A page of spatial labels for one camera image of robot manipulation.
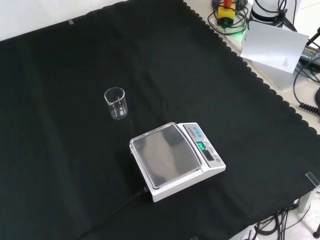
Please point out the clear glass beaker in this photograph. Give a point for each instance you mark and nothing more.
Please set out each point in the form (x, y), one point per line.
(115, 103)

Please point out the white electronic balance steel pan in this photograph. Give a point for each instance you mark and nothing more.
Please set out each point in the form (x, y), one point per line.
(175, 157)

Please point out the black bench cloth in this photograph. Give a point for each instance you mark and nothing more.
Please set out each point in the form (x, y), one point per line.
(75, 150)

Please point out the yellow emergency stop button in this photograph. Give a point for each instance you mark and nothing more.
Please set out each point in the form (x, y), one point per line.
(226, 13)

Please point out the pale white board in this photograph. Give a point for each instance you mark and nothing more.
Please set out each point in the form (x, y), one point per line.
(273, 47)

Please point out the black power adapter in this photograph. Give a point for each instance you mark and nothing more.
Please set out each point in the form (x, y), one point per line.
(310, 56)

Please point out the grey aluminium table leg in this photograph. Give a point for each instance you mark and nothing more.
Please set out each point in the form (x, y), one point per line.
(307, 200)

